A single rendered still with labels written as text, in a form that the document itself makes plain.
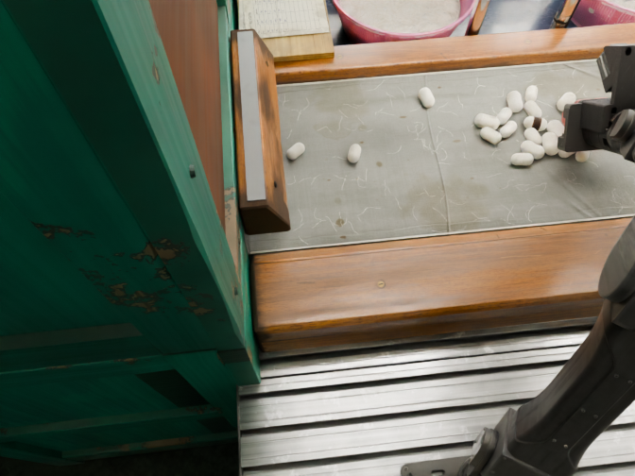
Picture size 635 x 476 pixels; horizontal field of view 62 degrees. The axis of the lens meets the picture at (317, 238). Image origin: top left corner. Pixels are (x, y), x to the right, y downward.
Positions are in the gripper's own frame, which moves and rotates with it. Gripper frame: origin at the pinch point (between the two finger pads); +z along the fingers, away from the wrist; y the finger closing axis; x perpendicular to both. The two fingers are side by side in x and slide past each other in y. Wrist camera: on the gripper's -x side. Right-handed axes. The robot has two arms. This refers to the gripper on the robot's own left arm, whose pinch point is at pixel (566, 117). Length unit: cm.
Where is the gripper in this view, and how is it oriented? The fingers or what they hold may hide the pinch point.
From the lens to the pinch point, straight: 90.4
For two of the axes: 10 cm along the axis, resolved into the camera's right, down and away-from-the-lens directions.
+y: -9.9, 0.9, -0.7
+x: 0.6, 9.3, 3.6
